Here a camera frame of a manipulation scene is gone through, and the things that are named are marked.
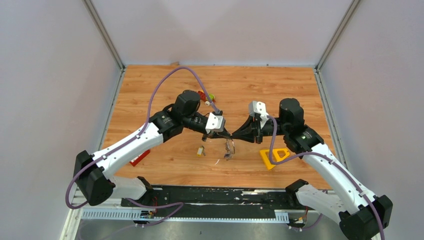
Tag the red lego brick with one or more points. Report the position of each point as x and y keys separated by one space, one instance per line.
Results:
x=139 y=158

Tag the white slotted cable duct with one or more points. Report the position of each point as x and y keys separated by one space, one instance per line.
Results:
x=138 y=215

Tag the yellow triangle block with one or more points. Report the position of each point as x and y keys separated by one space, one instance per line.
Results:
x=278 y=155

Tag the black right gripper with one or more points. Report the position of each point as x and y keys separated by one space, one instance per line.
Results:
x=256 y=132

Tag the large keyring with keys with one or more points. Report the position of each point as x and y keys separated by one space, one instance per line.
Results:
x=230 y=149

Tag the silver key with yellow tag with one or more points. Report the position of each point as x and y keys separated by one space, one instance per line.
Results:
x=201 y=151

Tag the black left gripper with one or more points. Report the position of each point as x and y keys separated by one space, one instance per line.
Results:
x=210 y=135

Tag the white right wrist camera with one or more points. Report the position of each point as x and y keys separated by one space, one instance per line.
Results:
x=258 y=111

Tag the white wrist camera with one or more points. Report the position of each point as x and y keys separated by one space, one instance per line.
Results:
x=215 y=123
x=258 y=111

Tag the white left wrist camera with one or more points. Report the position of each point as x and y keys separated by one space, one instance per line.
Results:
x=215 y=123

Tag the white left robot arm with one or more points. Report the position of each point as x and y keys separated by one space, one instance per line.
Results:
x=94 y=173

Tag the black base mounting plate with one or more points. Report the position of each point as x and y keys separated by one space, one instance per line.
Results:
x=273 y=199

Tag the red lego toy car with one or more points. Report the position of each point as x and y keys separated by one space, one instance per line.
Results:
x=206 y=99

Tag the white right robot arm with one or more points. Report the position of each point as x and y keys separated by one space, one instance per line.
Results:
x=359 y=212

